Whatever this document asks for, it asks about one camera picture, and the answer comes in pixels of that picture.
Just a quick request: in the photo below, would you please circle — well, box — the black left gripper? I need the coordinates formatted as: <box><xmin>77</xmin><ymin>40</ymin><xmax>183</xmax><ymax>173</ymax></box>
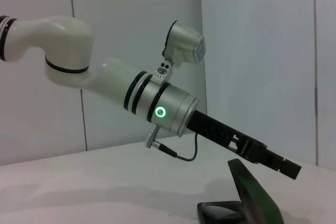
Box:
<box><xmin>186</xmin><ymin>110</ymin><xmax>302</xmax><ymax>180</ymax></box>

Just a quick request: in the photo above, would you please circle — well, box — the green glasses case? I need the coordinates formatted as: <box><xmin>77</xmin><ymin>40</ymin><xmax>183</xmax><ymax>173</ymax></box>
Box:
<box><xmin>196</xmin><ymin>158</ymin><xmax>285</xmax><ymax>224</ymax></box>

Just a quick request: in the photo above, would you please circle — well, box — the left arm connector plug cable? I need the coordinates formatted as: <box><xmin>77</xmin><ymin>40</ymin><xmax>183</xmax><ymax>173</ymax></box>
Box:
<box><xmin>143</xmin><ymin>125</ymin><xmax>198</xmax><ymax>161</ymax></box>

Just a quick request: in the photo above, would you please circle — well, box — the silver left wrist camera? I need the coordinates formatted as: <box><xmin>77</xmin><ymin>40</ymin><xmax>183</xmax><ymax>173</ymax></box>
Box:
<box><xmin>153</xmin><ymin>19</ymin><xmax>207</xmax><ymax>86</ymax></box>

